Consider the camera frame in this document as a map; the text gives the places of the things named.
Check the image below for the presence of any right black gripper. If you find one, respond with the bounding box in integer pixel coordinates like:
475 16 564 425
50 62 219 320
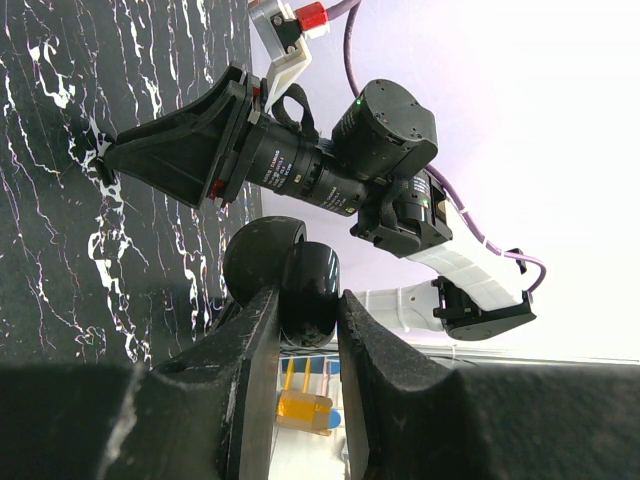
103 62 368 217

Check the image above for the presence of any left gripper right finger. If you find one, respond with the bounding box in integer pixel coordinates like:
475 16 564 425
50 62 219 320
337 292 639 479

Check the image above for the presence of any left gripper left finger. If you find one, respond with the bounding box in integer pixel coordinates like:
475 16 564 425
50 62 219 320
1 287 279 479

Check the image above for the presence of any black earbud charging case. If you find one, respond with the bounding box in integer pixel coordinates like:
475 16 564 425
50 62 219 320
223 216 340 350

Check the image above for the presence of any black earbud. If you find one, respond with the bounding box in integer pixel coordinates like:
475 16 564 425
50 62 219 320
96 157 117 186

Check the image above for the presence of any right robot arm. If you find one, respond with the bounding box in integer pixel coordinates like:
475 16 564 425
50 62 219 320
103 66 535 341

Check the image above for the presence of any yellow tape object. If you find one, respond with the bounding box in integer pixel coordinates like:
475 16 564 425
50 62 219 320
275 358 333 437

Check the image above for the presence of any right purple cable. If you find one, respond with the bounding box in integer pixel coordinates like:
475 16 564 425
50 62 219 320
324 0 549 294

